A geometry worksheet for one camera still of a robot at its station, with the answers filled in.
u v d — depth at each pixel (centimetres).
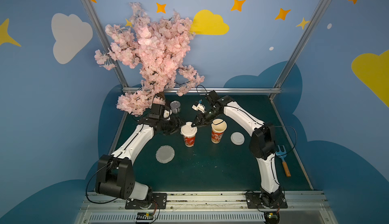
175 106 108
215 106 69
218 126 90
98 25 80
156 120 67
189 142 88
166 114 81
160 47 63
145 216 72
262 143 54
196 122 84
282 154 90
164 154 91
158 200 74
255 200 75
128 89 115
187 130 82
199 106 84
